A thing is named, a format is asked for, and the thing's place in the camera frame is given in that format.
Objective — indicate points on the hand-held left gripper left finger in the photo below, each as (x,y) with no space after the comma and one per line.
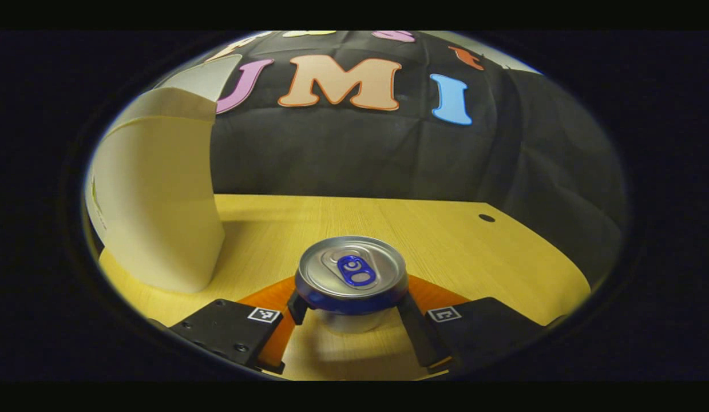
(228,329)

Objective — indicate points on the blue pop can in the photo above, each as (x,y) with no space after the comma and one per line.
(351,269)

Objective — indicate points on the black backdrop cloth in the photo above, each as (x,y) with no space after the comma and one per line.
(360,154)

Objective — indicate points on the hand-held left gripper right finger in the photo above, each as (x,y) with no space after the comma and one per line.
(417,337)

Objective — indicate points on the white desktop garbage bin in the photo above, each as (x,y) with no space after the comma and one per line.
(154,200)

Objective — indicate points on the wooden desktop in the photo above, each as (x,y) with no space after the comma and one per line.
(446,257)

